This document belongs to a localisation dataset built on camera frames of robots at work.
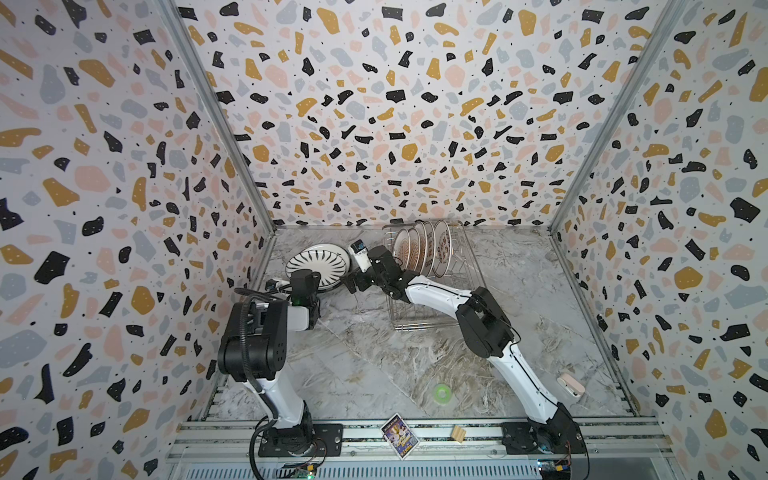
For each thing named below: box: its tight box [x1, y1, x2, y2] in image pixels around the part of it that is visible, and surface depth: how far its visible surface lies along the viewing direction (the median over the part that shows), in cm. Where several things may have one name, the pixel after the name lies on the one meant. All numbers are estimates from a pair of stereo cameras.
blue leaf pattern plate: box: [285, 243, 351, 291], surface depth 109 cm
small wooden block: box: [452, 425, 467, 443], surface depth 76 cm
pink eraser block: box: [557, 373, 585, 397], surface depth 83 cm
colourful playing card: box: [380, 412, 420, 461], surface depth 75 cm
